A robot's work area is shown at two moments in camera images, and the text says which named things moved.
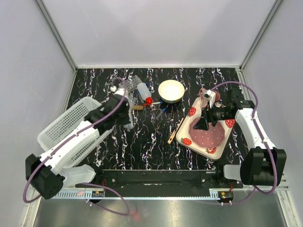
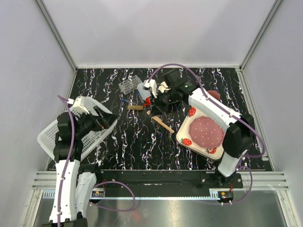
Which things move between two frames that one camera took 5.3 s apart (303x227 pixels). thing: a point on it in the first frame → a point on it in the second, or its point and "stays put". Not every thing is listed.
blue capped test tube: [140, 97] stays put
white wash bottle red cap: [145, 93] stays put
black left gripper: [127, 120] → [102, 121]
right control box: [226, 196] stays put
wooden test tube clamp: [175, 131] → [161, 122]
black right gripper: [208, 113] → [155, 110]
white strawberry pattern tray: [183, 135] stays put
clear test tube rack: [130, 83] stays put
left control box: [97, 194] stays put
